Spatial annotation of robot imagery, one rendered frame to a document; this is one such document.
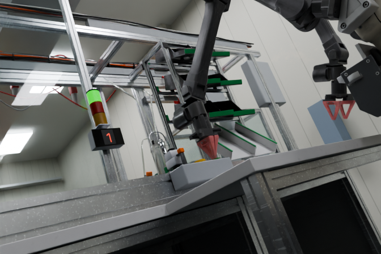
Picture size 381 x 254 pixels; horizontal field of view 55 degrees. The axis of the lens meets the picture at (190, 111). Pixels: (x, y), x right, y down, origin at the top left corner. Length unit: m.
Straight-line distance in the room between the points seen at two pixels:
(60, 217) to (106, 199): 0.13
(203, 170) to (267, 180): 0.36
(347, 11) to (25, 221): 0.92
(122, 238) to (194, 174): 0.30
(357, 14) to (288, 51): 3.94
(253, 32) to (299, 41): 0.77
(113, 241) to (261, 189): 0.36
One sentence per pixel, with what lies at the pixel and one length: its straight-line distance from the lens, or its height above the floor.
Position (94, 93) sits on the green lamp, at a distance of 1.47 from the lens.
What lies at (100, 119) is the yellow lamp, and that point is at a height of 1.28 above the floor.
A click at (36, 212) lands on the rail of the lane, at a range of 0.92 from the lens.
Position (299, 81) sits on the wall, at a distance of 4.84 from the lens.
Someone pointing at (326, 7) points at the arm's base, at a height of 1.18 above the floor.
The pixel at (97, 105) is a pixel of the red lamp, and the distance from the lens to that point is 1.45.
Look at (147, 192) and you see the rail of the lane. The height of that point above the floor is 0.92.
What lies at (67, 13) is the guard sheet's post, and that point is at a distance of 1.73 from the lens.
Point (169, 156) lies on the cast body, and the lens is 1.38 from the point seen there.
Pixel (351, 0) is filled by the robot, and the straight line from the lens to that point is 1.05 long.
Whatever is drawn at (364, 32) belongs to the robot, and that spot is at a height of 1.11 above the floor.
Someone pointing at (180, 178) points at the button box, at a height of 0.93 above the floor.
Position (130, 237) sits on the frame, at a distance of 0.92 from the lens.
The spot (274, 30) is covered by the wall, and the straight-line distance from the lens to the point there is 5.12.
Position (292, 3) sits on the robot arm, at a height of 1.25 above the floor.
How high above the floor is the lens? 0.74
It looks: 19 degrees up
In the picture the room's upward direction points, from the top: 20 degrees counter-clockwise
